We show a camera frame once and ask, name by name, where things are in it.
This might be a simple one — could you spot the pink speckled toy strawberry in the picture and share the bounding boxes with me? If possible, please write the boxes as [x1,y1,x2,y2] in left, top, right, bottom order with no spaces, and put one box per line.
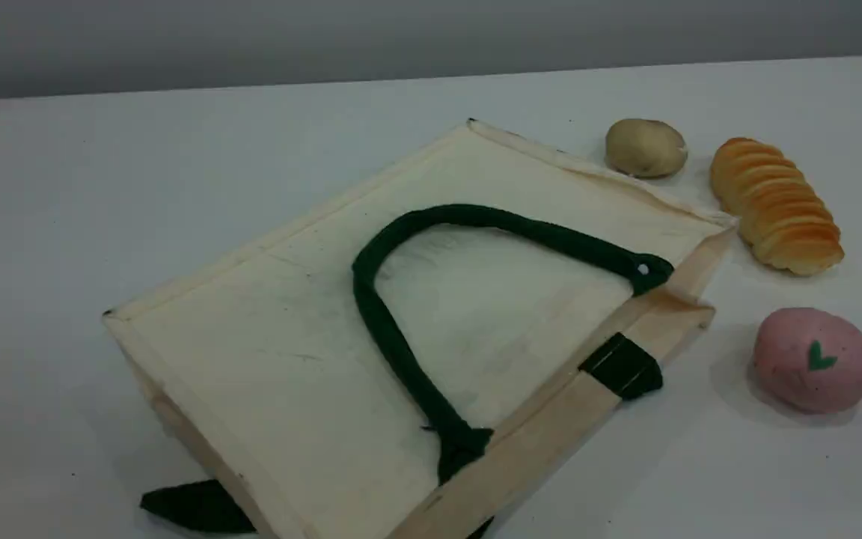
[750,307,862,414]

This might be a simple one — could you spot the ridged golden toy bread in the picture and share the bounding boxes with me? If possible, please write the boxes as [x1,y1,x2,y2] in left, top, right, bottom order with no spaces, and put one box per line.
[709,137,845,276]

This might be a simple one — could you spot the white canvas bag green handles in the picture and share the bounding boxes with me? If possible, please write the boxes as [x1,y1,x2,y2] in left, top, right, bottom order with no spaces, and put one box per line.
[102,118,737,539]

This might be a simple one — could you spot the beige toy potato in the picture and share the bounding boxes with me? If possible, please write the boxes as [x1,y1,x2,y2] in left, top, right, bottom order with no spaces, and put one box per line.
[605,118,688,179]

